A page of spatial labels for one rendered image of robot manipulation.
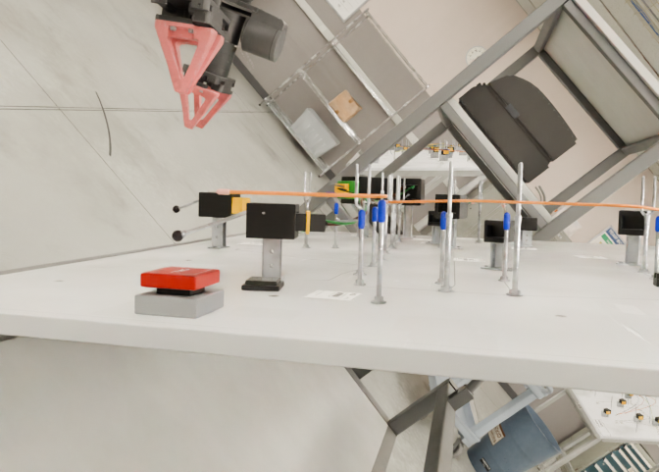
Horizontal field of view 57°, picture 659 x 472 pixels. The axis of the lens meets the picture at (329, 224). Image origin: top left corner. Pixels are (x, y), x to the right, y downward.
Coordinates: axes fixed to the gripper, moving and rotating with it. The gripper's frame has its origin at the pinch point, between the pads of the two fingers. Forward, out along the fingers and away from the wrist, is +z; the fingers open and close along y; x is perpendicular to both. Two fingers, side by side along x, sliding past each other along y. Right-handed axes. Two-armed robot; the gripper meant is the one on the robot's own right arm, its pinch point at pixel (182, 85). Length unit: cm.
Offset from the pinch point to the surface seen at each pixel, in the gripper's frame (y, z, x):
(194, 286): -22.8, 17.9, -10.5
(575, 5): 89, -43, -67
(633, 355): -29, 16, -43
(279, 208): -2.4, 12.1, -13.6
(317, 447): 44, 61, -21
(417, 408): 83, 64, -45
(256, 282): -8.2, 19.7, -13.1
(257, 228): -2.4, 14.7, -11.4
